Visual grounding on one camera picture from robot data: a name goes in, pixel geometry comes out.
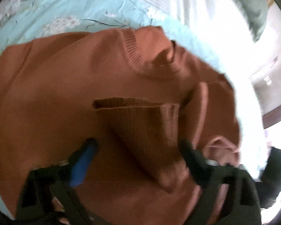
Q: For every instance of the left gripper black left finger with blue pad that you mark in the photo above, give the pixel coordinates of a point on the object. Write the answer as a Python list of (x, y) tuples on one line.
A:
[(48, 195)]

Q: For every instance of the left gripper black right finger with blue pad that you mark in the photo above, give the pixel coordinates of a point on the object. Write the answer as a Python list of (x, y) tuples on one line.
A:
[(241, 204)]

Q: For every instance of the rust orange knit sweater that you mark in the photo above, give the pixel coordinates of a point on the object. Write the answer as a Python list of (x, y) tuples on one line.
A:
[(138, 94)]

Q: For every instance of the green cloth on bed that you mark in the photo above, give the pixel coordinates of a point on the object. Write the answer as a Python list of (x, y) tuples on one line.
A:
[(255, 12)]

